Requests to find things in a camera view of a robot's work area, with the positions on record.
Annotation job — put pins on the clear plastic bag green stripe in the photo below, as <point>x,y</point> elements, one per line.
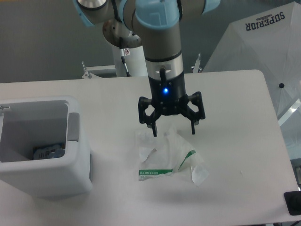
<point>168,154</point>

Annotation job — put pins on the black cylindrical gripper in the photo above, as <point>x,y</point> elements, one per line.
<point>167,94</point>

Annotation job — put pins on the left metal table clamp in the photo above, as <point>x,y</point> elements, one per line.
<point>90,72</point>

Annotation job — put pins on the blue white wrapper in can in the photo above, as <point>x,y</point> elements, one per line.
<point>49,151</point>

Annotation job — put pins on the right metal table clamp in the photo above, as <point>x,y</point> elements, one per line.
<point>196,68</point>

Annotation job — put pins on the metal table clamp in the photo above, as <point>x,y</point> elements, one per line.
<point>90,72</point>
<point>196,68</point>

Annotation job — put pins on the white umbrella with lettering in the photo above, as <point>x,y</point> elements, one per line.
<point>269,42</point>

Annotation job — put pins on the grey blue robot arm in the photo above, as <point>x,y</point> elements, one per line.
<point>156,23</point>

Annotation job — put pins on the black device at table corner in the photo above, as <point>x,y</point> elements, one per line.
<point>293,202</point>

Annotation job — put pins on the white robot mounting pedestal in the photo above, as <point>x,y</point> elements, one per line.
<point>127,49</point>

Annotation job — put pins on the white plastic trash can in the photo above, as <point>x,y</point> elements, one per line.
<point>26,123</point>

